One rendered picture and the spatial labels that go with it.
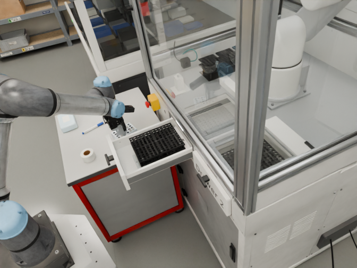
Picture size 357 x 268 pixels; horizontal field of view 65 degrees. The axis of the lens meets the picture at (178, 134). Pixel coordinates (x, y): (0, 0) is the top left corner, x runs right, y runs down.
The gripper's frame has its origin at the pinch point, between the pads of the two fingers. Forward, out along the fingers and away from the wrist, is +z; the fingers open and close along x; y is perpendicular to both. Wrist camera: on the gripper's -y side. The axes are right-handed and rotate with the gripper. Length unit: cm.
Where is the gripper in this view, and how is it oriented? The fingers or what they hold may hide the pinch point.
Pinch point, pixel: (124, 132)
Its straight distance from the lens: 157.3
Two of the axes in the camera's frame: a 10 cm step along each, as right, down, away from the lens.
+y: -7.8, 5.0, -3.9
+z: 1.2, 7.2, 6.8
